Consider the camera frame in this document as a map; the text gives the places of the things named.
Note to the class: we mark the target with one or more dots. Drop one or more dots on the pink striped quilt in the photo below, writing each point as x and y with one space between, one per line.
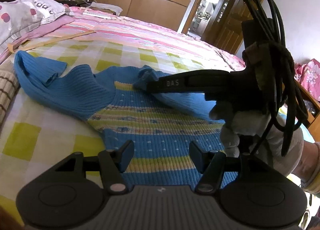
130 42

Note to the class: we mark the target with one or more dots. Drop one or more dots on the blue striped knit sweater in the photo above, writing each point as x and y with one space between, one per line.
114 102

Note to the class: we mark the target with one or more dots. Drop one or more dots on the brown wooden door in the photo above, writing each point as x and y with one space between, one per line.
229 35

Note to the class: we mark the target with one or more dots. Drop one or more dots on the pink pillow under white pillow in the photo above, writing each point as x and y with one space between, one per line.
43 30

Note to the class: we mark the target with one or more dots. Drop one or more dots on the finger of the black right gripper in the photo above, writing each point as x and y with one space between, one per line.
188 82

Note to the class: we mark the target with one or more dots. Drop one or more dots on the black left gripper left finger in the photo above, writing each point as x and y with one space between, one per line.
112 164

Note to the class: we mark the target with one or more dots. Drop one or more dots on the wooden side shelf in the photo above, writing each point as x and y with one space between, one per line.
312 105

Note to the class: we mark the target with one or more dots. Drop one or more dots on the pink floral cloth on shelf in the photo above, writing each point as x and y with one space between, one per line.
308 76

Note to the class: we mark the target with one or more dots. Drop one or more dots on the white pillow with pink dots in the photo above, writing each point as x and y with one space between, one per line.
22 16

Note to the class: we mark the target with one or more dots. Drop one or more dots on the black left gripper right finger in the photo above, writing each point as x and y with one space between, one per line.
210 165

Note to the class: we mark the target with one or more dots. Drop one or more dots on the right hand in white glove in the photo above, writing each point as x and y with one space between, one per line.
253 124

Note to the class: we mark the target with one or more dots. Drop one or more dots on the beige brown striped folded sweater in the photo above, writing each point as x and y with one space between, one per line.
9 86

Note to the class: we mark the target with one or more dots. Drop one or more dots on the white folded cloth on nightstand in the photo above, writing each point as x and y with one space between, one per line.
115 10

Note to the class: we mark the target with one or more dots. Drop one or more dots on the yellow white checkered bedsheet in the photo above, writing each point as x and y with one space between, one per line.
34 137

